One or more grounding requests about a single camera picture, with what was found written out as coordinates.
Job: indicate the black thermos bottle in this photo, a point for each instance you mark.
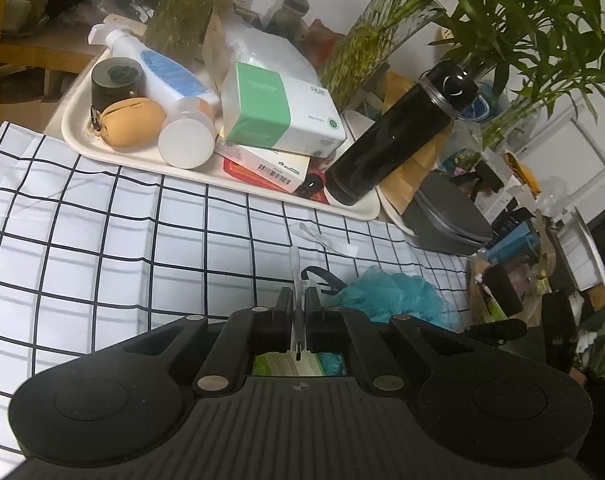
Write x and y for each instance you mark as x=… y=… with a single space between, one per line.
x=426 y=109

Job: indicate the teal bath loofah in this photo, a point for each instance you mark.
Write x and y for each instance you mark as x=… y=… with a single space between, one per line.
x=381 y=295

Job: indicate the white red medicine box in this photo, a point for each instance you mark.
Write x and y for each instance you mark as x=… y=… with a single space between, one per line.
x=284 y=170

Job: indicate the orange egg-shaped pouch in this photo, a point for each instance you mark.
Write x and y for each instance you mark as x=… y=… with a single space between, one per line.
x=129 y=124

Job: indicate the glass vase with bamboo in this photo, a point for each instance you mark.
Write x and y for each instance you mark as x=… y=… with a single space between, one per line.
x=176 y=28
x=383 y=27

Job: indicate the dark grey zip case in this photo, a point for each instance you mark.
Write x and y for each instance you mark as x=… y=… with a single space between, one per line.
x=445 y=220

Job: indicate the green white tissue box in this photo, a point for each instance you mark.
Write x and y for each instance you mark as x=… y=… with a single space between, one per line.
x=264 y=109

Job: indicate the black sponge block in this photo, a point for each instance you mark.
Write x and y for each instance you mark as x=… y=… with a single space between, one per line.
x=496 y=278

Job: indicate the left glass vase with bamboo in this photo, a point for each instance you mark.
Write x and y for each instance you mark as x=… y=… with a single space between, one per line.
x=176 y=28

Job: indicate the white cap pill bottle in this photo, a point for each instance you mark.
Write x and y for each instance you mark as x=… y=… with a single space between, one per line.
x=187 y=137

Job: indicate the white blue spray bottle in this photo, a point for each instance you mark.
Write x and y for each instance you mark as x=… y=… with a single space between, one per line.
x=165 y=81

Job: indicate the black tape roll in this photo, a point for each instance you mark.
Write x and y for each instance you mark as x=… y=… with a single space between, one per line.
x=114 y=80

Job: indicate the green wet wipes pack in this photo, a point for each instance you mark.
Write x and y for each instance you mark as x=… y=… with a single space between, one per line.
x=286 y=365

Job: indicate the middle glass vase with bamboo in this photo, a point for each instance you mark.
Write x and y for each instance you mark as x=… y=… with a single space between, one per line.
x=383 y=27

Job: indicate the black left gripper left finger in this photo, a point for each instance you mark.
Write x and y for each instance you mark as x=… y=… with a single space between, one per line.
x=247 y=334

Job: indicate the white plastic tray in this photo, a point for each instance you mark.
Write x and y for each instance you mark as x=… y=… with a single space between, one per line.
x=75 y=128

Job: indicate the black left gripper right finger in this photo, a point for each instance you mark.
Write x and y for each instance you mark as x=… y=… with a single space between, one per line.
x=351 y=334

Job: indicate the white black checkered tablecloth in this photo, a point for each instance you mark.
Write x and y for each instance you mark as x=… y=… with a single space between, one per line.
x=92 y=254

